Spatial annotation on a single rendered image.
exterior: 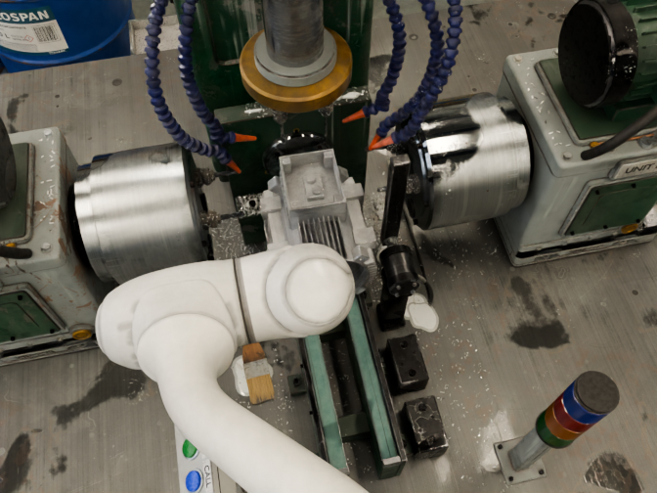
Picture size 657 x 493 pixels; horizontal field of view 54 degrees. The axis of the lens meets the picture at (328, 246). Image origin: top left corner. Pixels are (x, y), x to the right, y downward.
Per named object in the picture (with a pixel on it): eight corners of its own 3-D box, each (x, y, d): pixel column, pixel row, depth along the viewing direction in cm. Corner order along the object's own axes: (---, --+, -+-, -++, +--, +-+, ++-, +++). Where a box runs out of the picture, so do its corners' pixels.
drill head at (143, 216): (50, 217, 137) (-2, 141, 116) (221, 188, 141) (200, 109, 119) (49, 323, 125) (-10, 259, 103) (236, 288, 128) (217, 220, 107)
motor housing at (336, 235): (265, 227, 135) (255, 172, 119) (353, 212, 137) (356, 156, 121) (279, 312, 125) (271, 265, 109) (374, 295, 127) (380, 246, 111)
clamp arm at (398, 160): (378, 236, 125) (388, 153, 103) (394, 233, 125) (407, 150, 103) (383, 250, 123) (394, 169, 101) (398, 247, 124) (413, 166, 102)
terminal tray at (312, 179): (280, 180, 122) (277, 156, 116) (334, 171, 123) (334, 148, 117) (289, 233, 116) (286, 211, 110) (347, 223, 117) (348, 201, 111)
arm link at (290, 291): (337, 236, 83) (236, 255, 81) (354, 231, 67) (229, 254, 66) (354, 318, 83) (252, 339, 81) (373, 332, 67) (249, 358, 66)
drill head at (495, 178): (354, 165, 144) (358, 84, 122) (527, 135, 148) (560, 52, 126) (381, 260, 131) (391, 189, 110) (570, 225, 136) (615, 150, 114)
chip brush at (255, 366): (232, 315, 138) (232, 313, 137) (255, 309, 139) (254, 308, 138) (251, 406, 128) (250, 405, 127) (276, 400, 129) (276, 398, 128)
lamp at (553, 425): (539, 405, 100) (547, 396, 96) (575, 397, 101) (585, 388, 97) (553, 444, 97) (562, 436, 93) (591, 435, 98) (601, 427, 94)
